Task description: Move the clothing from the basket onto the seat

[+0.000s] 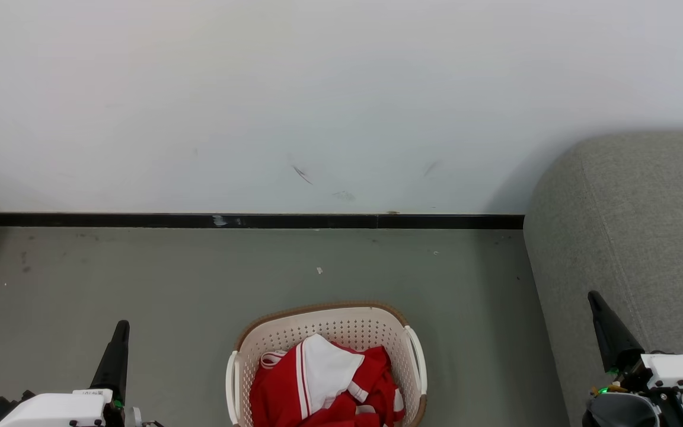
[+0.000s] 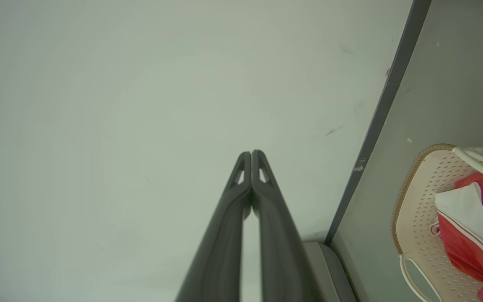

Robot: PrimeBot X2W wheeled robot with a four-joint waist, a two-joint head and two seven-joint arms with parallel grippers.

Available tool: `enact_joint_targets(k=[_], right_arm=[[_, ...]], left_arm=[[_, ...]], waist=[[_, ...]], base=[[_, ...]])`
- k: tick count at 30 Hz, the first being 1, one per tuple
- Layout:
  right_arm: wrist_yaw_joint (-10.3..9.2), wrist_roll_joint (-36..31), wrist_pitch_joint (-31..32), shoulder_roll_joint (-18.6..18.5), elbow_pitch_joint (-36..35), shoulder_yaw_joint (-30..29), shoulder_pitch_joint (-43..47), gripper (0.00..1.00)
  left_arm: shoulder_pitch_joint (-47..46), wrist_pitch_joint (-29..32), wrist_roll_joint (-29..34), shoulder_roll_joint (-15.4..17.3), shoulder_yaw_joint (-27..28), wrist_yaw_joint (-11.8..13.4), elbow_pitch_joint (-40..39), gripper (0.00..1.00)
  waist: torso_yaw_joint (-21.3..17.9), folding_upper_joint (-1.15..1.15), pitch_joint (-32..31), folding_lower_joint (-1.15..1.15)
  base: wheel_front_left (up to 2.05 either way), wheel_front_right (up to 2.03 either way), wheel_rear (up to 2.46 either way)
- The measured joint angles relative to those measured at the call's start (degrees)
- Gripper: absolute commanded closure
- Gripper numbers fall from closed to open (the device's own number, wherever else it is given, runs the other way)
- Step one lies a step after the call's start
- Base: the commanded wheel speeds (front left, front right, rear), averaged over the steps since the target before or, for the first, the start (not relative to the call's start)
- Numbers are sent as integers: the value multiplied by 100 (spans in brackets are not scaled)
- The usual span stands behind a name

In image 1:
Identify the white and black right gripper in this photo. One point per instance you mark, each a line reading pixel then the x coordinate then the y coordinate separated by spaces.
pixel 682 370

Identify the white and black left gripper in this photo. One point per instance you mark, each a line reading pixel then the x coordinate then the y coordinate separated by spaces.
pixel 57 410

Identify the red jersey with white sleeve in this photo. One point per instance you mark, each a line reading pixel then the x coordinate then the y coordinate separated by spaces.
pixel 324 367

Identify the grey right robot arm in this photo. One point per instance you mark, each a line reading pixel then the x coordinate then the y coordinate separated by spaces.
pixel 620 412

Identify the grey fabric sofa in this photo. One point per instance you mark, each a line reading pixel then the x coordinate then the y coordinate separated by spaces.
pixel 632 237

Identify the cream perforated plastic laundry basket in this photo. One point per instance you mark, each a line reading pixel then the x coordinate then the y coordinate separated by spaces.
pixel 341 326

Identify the black wall baseboard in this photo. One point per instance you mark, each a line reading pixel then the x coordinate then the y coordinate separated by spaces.
pixel 140 220

